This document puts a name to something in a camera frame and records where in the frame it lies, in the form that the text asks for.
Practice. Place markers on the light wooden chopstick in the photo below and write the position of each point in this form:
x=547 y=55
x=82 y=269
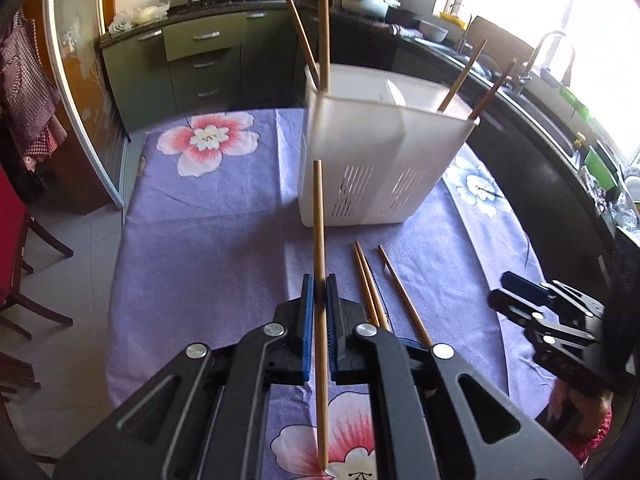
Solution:
x=402 y=290
x=365 y=290
x=374 y=287
x=302 y=35
x=324 y=35
x=319 y=240

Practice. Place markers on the steel sink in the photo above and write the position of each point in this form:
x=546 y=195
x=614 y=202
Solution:
x=545 y=120

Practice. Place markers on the green base cabinet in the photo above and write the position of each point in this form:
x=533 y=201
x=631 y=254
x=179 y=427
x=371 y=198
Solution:
x=210 y=75

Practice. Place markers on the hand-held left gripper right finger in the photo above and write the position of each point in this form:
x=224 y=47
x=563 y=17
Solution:
x=334 y=320

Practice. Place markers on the window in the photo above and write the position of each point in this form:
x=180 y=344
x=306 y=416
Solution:
x=575 y=10

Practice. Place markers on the white bowl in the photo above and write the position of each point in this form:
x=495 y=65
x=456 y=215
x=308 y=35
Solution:
x=433 y=31

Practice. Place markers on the small steel faucet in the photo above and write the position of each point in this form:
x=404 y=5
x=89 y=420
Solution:
x=464 y=35

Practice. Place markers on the red chair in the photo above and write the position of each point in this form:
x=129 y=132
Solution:
x=10 y=240

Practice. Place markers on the green sill container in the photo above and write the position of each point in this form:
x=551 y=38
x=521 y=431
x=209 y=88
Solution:
x=575 y=102

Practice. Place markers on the person's right hand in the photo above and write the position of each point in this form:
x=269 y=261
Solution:
x=592 y=410

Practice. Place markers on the gas stove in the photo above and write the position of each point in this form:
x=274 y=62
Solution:
x=225 y=1

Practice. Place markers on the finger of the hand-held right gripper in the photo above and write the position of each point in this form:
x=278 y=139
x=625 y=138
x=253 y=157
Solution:
x=510 y=307
x=525 y=285

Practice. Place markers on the green plastic bowl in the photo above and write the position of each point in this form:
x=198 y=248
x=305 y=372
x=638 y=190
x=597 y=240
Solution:
x=599 y=167

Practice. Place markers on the yellow basket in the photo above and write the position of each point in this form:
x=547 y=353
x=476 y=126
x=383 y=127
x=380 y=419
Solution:
x=454 y=20

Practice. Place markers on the white plastic bag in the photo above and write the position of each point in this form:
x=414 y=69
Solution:
x=140 y=15

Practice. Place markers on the black cooking pot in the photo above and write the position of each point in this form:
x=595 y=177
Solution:
x=404 y=16

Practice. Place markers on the reddish brown chopstick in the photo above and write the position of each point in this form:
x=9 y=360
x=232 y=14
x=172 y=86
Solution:
x=492 y=90
x=465 y=72

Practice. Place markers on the tall steel faucet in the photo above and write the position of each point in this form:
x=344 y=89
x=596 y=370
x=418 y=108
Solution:
x=542 y=40

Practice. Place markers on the dish rack with plates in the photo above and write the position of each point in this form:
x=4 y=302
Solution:
x=625 y=200

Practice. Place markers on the white plastic utensil holder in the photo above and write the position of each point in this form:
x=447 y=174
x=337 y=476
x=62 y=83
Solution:
x=360 y=150

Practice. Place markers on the brown cutting board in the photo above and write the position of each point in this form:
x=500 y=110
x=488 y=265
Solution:
x=500 y=40

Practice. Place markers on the glass sliding door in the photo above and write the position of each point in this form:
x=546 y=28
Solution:
x=82 y=85

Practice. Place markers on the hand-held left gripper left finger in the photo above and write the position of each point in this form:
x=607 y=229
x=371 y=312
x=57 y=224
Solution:
x=307 y=320

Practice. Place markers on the purple floral tablecloth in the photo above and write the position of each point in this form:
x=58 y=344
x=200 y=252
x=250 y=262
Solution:
x=215 y=220

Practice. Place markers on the checkered apron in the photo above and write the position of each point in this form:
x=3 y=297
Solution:
x=25 y=90

